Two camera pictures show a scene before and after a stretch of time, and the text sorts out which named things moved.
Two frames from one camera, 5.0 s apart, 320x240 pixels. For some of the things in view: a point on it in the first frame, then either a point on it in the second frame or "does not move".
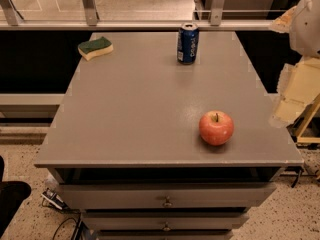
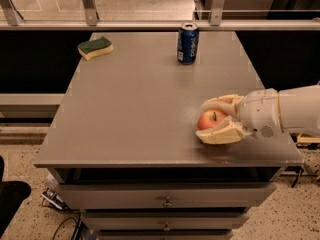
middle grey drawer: [159, 221] does not move
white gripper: [307, 29] to [259, 112]
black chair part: [12, 196] does not move
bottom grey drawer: [165, 234] does not move
